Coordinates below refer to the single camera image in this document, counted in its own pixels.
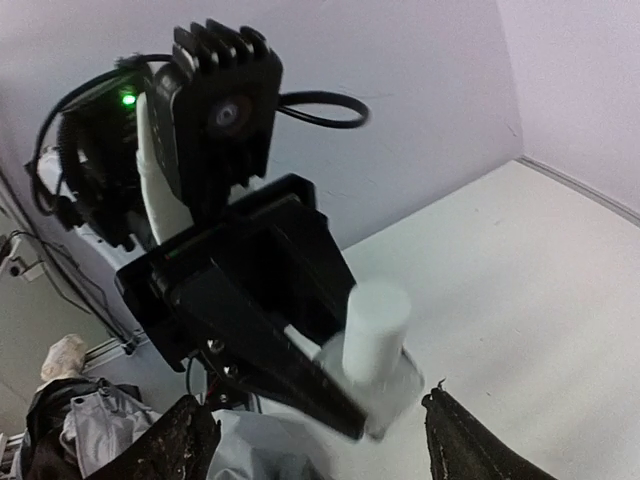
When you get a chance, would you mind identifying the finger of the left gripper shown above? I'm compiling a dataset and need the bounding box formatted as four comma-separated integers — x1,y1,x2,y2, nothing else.
257,204,356,346
164,262,366,440

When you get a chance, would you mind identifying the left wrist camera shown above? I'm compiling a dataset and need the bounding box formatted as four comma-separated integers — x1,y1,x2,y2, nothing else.
146,19,283,219

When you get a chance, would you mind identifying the clear nail polish bottle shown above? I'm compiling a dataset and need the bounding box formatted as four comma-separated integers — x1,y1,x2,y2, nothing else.
313,333,425,441

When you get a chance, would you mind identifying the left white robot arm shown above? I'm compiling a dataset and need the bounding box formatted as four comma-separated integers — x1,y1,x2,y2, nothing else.
33,61,370,439

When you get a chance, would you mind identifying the aluminium table back rail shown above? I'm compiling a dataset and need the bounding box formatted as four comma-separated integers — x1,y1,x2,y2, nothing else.
516,156,640,227

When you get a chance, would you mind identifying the black and grey sleeve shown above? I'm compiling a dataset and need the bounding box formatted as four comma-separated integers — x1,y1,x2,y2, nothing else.
14,378,328,479

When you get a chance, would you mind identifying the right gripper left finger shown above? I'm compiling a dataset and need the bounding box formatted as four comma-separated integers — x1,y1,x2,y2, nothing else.
79,393,221,479

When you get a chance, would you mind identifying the left black camera cable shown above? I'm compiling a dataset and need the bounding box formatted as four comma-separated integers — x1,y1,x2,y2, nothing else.
29,53,372,216

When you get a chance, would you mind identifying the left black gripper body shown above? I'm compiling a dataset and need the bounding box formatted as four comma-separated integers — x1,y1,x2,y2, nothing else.
116,174,319,372

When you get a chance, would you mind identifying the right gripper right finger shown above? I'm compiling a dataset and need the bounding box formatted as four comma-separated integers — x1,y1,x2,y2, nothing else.
422,385,554,480

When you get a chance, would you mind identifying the white nail polish cap brush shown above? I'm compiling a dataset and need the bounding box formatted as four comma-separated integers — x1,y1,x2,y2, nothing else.
342,279,411,385

